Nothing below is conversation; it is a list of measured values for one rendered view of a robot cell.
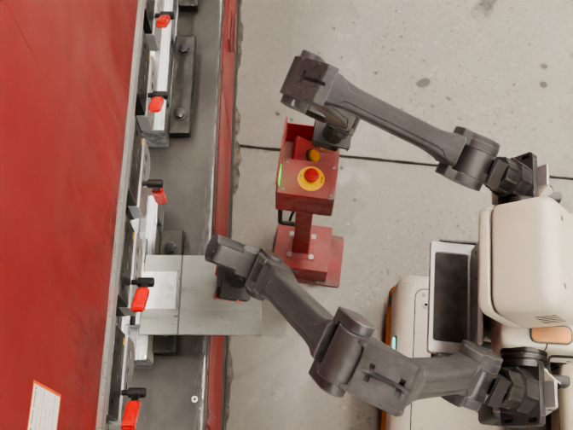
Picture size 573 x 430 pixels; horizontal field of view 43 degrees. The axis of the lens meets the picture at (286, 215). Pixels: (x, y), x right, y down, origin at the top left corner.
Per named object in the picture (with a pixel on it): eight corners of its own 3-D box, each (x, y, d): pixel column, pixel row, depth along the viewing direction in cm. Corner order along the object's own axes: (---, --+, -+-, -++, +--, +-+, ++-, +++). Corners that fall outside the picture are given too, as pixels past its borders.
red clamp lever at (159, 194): (168, 206, 151) (161, 186, 142) (148, 205, 151) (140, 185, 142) (169, 197, 151) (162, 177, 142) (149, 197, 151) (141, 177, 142)
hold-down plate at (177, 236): (177, 355, 167) (176, 352, 164) (153, 355, 166) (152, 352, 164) (185, 233, 178) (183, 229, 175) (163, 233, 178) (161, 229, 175)
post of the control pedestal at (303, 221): (308, 253, 256) (315, 191, 206) (292, 252, 257) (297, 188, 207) (309, 240, 258) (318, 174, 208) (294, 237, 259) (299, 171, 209)
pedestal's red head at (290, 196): (331, 217, 203) (336, 190, 187) (274, 209, 204) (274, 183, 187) (338, 153, 211) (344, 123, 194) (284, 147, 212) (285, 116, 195)
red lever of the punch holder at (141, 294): (145, 305, 125) (153, 275, 134) (121, 305, 125) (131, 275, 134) (146, 314, 126) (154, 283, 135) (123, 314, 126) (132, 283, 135)
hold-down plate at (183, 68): (190, 137, 188) (189, 132, 185) (170, 137, 188) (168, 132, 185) (196, 42, 199) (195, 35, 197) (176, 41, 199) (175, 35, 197)
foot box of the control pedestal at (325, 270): (338, 287, 264) (341, 278, 253) (271, 279, 265) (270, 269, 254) (344, 237, 272) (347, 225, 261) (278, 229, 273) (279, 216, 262)
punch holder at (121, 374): (129, 426, 132) (109, 415, 116) (82, 426, 131) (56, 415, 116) (136, 344, 137) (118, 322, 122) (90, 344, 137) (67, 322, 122)
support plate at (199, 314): (261, 335, 157) (261, 334, 156) (140, 334, 157) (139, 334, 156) (263, 257, 164) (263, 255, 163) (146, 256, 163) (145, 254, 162)
